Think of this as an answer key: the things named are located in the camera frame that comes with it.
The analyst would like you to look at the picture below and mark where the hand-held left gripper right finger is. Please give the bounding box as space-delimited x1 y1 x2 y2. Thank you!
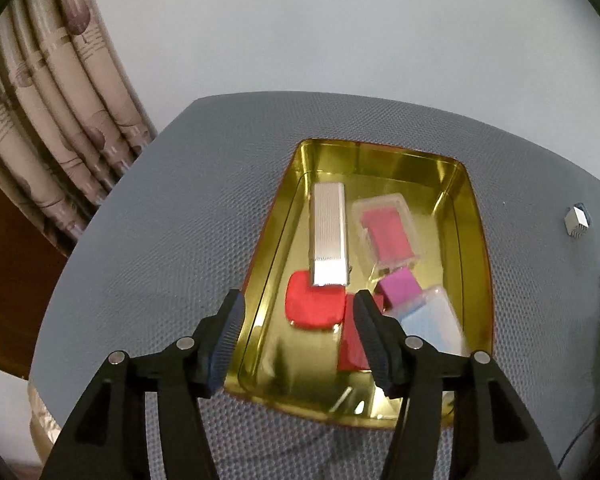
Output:
352 289 563 480

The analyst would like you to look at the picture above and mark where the blue piece in clear box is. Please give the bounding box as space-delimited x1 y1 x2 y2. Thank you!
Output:
400 305 456 351

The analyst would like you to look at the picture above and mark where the red rectangular block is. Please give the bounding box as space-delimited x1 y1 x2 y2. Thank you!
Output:
337 292 386 373

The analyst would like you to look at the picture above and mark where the thin black cable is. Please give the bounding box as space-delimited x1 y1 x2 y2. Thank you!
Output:
557 400 600 468

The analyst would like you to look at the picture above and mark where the clear case with red insert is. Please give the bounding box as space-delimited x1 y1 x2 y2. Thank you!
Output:
351 192 427 281

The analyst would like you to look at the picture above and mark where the clear plastic box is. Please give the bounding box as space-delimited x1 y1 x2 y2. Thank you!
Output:
382 284 467 358

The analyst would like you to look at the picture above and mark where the small silver dotted cube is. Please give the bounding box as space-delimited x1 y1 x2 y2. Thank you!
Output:
563 202 593 239

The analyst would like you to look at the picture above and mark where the pink rectangular block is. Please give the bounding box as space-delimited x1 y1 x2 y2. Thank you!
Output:
377 266 423 311

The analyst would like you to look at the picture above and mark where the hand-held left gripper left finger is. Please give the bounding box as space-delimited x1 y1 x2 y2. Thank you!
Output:
40 289 246 480

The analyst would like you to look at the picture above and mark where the red tin with gold interior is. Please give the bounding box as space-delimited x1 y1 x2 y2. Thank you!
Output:
223 137 495 431

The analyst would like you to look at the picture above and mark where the red rounded case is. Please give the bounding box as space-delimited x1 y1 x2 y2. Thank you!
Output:
285 270 348 331

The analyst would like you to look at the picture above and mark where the brown wooden furniture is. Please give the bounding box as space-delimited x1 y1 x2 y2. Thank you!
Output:
0 160 68 378

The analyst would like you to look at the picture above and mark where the silver ribbed box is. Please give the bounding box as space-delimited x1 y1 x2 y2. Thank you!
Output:
307 183 350 288

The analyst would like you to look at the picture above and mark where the beige patterned curtain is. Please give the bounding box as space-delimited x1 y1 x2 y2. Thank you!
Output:
0 0 158 261

